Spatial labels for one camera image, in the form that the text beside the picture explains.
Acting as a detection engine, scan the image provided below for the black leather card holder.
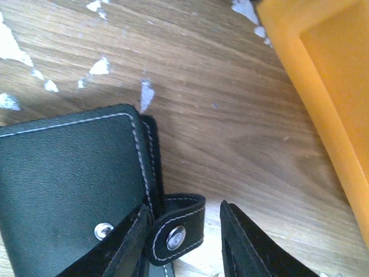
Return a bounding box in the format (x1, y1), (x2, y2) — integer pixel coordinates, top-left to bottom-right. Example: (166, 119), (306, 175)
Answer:
(1, 104), (206, 276)

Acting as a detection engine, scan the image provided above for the orange card bin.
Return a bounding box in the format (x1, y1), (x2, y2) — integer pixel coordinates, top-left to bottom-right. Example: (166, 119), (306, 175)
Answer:
(257, 1), (368, 240)

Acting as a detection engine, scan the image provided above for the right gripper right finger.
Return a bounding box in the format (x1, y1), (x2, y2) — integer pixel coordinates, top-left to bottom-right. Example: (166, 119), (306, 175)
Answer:
(220, 200), (317, 277)

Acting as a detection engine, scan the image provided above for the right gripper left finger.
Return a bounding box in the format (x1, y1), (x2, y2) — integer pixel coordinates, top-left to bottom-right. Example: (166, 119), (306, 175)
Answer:
(59, 204), (152, 276)

